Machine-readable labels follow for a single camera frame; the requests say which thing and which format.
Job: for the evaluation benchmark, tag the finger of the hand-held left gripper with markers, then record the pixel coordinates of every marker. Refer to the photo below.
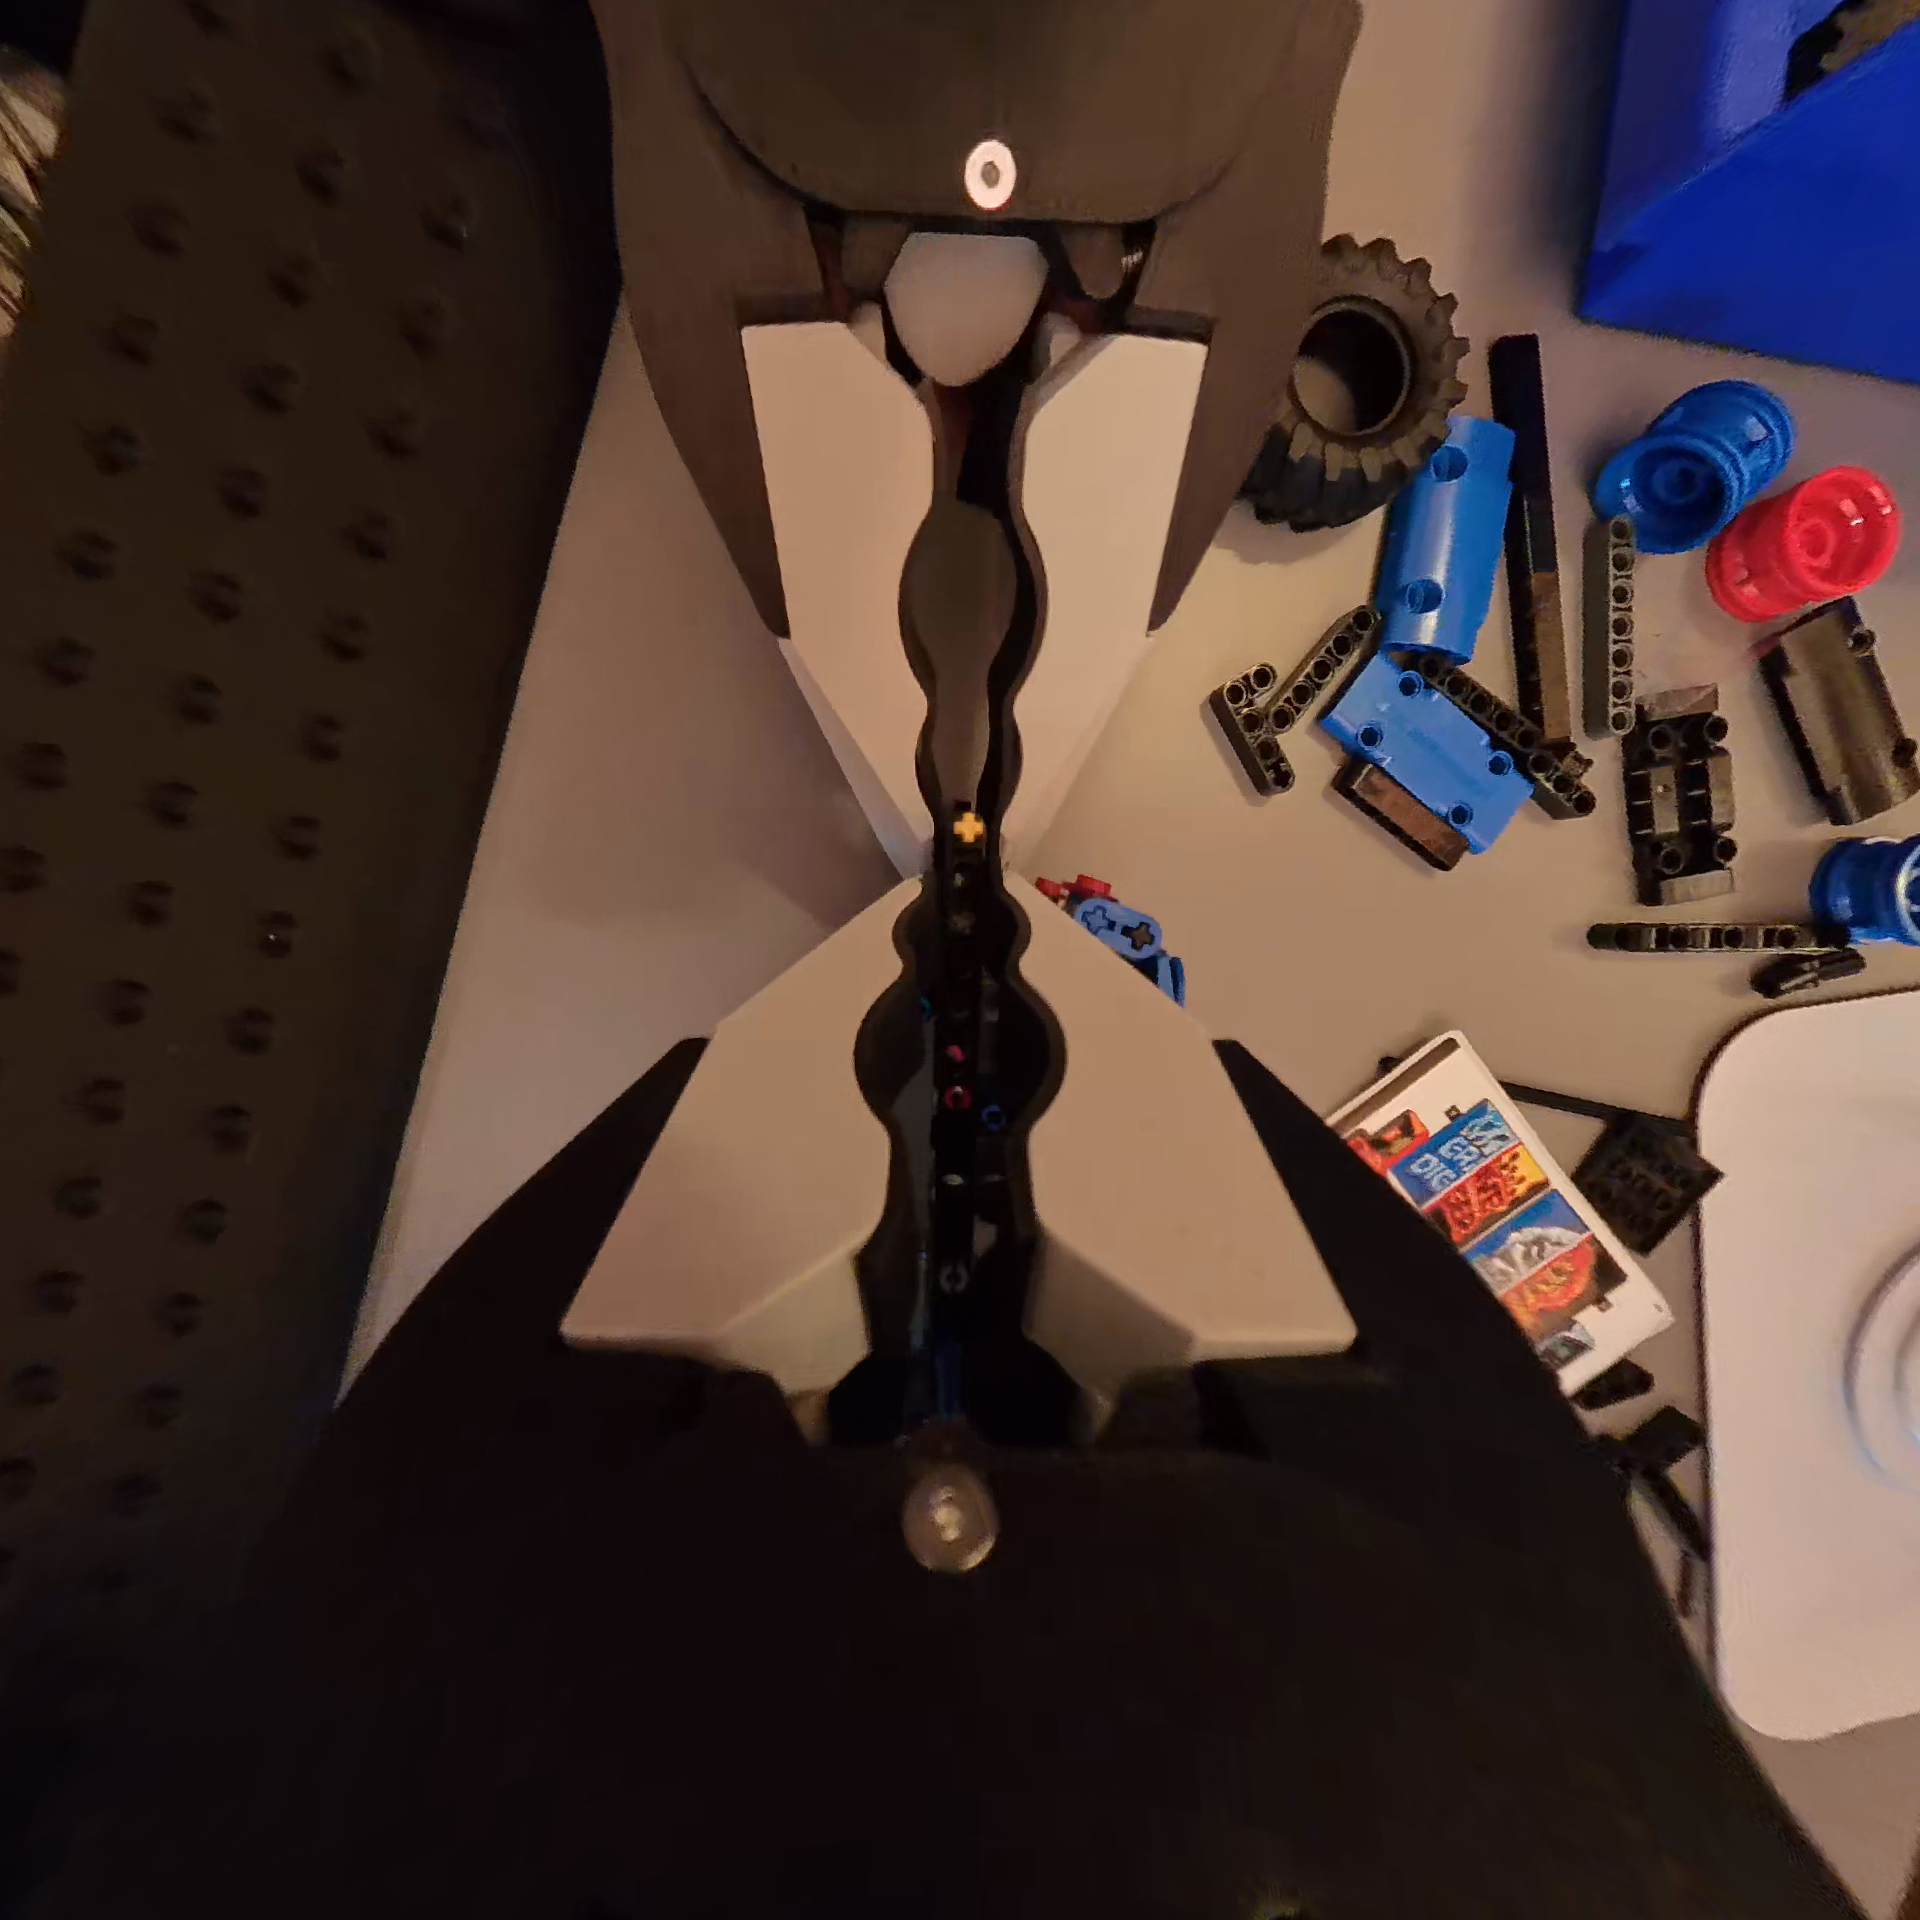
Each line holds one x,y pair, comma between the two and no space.
1108,495
825,480

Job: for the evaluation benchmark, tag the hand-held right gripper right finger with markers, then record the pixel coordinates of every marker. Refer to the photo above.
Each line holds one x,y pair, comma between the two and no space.
1185,1201

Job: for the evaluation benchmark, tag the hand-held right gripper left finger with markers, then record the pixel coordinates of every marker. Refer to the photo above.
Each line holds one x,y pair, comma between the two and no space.
733,1201

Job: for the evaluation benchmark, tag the black blue toy car chassis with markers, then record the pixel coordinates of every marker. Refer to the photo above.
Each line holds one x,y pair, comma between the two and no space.
960,1049

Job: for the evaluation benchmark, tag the grey desk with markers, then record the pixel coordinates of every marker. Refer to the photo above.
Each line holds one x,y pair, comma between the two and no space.
600,902

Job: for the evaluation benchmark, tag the short black beam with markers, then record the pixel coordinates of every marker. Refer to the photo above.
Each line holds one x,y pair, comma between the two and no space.
1401,819
1299,690

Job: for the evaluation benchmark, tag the colourful sticker sheet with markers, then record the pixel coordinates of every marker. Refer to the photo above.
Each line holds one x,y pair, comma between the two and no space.
1500,1201

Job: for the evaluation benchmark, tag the blue curved panel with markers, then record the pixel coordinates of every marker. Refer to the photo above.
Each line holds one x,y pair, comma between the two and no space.
1448,539
1401,751

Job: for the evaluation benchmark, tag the black toy tire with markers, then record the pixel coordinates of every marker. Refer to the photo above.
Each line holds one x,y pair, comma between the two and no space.
1424,345

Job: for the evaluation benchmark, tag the long thin black beam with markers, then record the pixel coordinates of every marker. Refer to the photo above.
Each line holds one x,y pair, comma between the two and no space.
1532,539

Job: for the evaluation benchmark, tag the black studded plate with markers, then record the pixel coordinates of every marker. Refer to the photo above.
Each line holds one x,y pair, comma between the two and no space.
1645,1184

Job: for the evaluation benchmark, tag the small black connector piece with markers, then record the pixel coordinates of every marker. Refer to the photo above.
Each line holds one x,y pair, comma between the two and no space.
1617,1383

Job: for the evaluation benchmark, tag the black holed beam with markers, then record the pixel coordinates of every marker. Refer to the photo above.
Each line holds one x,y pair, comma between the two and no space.
1516,743

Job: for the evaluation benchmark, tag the grey holed beam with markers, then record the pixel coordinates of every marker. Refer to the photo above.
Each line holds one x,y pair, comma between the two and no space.
1611,622

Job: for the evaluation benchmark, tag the black angled beam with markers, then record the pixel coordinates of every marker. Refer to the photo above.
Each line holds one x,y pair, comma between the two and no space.
1693,937

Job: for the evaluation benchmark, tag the blue toy wheel hub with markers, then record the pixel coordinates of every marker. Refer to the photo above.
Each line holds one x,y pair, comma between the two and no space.
1867,892
1693,465

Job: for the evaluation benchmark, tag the white book stand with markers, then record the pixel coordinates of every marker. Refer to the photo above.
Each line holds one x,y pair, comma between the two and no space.
1798,1124

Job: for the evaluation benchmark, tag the chunky black holed brick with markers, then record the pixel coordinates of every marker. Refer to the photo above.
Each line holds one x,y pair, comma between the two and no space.
1681,795

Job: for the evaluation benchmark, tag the red toy wheel hub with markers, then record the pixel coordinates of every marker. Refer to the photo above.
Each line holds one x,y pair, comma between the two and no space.
1798,539

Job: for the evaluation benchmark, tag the blue storage bin with tag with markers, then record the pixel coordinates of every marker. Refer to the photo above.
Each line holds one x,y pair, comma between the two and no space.
1770,225

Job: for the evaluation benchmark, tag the black curved panel piece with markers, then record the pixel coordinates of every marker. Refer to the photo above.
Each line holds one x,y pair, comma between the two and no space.
1837,713

